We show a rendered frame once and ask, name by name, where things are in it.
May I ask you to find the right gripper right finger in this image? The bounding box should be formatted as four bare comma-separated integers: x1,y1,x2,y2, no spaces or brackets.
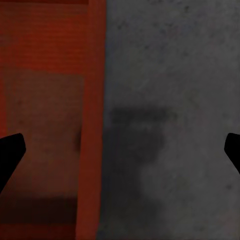
224,133,240,173

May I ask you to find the storage box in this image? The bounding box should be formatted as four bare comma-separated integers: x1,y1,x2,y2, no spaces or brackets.
0,0,107,240

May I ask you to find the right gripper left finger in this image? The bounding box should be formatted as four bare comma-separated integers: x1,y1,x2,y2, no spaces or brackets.
0,132,28,194

